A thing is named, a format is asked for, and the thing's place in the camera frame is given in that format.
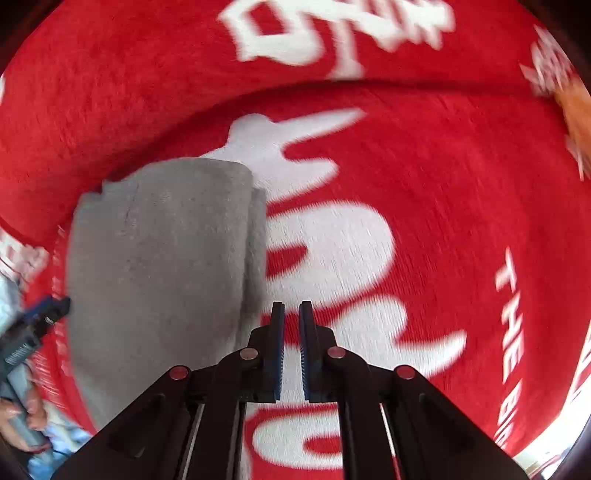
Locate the grey knit sweater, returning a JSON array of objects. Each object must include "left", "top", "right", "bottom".
[{"left": 66, "top": 158, "right": 266, "bottom": 427}]

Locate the person's left hand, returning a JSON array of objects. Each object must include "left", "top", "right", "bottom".
[{"left": 1, "top": 382, "right": 51, "bottom": 454}]

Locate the red blanket white print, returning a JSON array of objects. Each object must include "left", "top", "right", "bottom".
[{"left": 1, "top": 1, "right": 590, "bottom": 479}]

